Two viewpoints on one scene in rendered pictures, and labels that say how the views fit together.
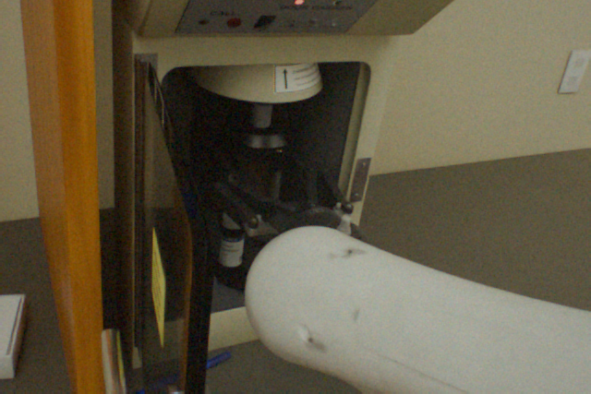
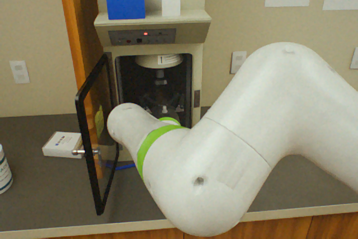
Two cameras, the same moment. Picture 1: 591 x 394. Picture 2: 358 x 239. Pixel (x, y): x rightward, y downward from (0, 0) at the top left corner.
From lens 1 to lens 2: 46 cm
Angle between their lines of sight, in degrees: 22
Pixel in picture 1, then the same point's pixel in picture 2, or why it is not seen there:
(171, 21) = (108, 41)
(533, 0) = (325, 23)
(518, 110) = not seen: hidden behind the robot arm
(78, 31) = (75, 46)
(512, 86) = not seen: hidden behind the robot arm
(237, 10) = (127, 37)
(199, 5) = (113, 36)
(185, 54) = (120, 52)
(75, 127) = (78, 73)
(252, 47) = (144, 48)
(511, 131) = not seen: hidden behind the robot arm
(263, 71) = (153, 57)
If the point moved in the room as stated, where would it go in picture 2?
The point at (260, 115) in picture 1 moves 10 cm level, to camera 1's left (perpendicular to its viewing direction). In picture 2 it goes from (158, 73) to (134, 69)
